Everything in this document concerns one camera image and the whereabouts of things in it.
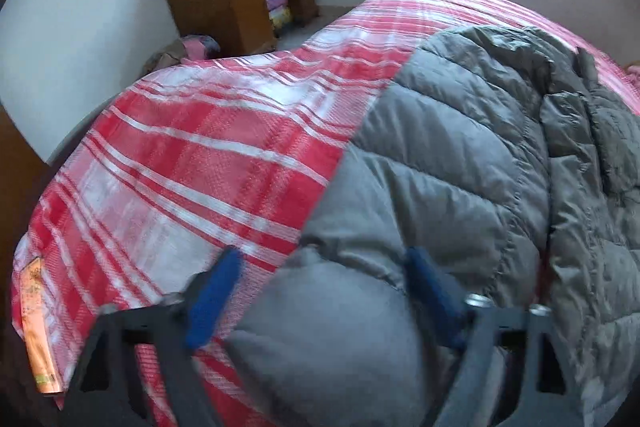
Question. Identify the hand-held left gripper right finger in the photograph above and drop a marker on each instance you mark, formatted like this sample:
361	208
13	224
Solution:
432	294

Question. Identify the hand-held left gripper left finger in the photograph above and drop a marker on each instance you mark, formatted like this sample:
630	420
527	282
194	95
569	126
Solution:
216	292

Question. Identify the grey quilted down jacket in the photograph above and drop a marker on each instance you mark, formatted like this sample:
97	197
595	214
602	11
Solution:
450	157

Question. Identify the red plaid bed sheet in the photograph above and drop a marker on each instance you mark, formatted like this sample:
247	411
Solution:
200	157

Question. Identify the orange printed packet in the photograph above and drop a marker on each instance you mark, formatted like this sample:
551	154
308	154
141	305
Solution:
37	332

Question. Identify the brown wooden panel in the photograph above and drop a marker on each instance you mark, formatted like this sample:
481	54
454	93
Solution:
15	187

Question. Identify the floral cloth bundle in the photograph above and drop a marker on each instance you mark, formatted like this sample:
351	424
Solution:
192	47

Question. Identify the stack of pastel packets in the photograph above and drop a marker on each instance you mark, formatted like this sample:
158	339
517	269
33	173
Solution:
277	9

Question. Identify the brown wooden desk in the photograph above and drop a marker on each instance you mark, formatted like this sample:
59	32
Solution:
220	2

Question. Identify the pink folded blanket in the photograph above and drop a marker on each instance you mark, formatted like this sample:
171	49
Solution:
634	72

